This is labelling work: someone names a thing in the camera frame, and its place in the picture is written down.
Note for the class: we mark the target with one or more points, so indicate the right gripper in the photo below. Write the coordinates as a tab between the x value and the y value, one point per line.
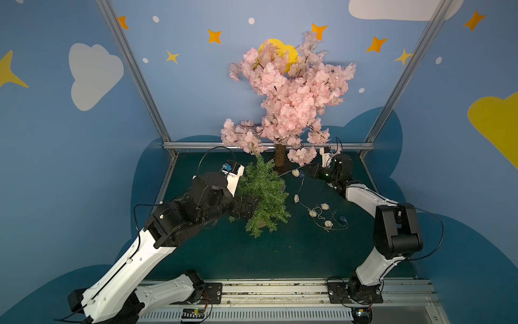
320	172

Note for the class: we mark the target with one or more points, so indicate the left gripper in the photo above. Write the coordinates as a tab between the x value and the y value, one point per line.
249	206

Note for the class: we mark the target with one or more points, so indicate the small green christmas tree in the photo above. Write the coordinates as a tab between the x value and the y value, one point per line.
263	182

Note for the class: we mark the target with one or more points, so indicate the string lights with rattan balls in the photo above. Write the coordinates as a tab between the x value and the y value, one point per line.
321	214

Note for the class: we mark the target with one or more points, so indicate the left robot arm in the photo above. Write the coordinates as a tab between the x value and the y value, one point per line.
118	296

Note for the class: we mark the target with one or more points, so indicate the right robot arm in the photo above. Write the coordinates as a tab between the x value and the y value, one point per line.
396	235

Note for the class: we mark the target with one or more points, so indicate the pink cherry blossom tree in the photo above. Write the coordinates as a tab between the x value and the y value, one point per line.
296	95

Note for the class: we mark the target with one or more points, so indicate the left controller board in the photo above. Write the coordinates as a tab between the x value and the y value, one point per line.
193	315

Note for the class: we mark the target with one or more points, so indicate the controller board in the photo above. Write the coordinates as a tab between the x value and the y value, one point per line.
362	316
193	315

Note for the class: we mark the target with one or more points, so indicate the right controller board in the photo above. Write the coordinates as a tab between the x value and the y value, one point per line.
362	316

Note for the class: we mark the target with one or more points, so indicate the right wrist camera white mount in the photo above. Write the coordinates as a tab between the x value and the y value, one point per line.
327	155

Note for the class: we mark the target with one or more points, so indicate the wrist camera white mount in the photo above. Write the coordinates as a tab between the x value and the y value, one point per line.
232	171
327	155

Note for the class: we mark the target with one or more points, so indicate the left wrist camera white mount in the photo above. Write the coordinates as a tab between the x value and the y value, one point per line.
232	171

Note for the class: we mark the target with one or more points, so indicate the right diagonal frame post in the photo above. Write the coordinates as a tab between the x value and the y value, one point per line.
429	34

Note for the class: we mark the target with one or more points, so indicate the diagonal frame post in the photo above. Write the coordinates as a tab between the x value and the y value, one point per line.
429	34
109	14

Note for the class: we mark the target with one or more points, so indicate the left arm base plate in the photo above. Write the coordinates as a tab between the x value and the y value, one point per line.
211	293

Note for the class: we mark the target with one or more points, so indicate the back horizontal frame bar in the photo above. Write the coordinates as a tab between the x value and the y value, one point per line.
190	146

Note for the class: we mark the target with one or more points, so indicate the aluminium mounting rail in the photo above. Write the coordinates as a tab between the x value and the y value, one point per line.
313	292

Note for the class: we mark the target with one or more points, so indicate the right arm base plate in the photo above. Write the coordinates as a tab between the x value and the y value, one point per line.
341	292

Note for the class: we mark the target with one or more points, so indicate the left diagonal frame post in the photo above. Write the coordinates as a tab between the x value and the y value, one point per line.
109	14

